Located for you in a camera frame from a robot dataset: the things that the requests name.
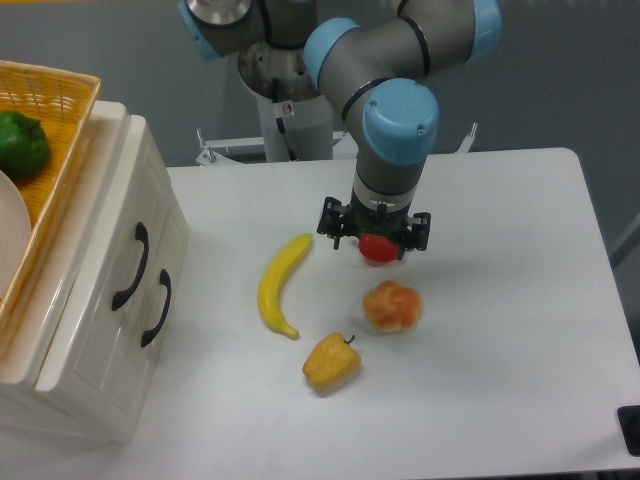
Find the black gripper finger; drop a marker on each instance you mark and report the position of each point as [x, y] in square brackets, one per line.
[335, 221]
[414, 234]

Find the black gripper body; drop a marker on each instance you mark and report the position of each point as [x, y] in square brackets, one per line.
[376, 214]

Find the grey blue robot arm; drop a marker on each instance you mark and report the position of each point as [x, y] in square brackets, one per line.
[399, 123]

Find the white drawer cabinet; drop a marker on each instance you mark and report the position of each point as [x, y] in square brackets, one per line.
[73, 407]

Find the red toy bell pepper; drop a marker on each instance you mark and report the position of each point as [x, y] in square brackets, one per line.
[378, 248]

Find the orange toy bread roll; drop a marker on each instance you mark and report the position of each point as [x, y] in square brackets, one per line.
[392, 307]

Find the yellow toy banana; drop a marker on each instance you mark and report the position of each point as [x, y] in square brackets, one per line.
[273, 281]

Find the yellow toy bell pepper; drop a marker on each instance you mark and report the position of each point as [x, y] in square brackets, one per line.
[331, 361]

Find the black object at edge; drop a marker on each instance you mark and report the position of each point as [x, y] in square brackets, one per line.
[629, 421]

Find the yellow woven basket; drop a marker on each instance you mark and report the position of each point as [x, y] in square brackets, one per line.
[62, 100]

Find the white plate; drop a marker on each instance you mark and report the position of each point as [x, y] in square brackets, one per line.
[15, 231]

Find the green toy bell pepper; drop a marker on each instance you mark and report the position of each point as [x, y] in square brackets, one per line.
[24, 147]

